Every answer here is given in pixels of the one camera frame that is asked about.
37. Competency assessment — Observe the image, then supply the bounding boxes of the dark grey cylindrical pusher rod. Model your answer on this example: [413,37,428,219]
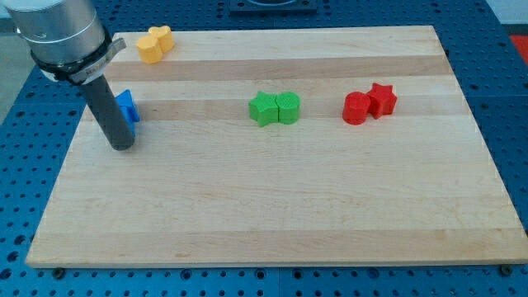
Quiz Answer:
[78,75,134,151]

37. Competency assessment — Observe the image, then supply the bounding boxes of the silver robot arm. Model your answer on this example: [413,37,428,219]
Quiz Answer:
[1,0,135,151]

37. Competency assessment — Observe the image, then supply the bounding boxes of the green star block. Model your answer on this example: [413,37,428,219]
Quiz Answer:
[248,91,279,127]

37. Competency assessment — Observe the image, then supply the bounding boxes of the wooden board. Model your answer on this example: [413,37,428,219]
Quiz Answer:
[26,26,527,268]

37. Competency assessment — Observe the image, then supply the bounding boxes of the red star block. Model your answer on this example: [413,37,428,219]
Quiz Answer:
[366,82,398,119]

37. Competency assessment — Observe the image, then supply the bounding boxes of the blue block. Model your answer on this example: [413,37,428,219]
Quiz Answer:
[115,89,140,135]

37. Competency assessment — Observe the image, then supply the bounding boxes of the black clamp with metal tab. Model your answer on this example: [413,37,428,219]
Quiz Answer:
[30,29,127,86]

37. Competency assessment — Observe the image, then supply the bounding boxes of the yellow hexagon block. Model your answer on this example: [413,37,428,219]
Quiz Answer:
[136,35,163,64]

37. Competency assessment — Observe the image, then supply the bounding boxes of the green cylinder block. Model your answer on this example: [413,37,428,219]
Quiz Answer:
[276,92,300,125]

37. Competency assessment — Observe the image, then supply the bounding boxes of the red cylinder block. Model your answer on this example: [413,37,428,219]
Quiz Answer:
[342,92,370,125]

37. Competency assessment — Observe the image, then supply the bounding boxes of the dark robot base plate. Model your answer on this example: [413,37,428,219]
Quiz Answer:
[228,0,320,13]

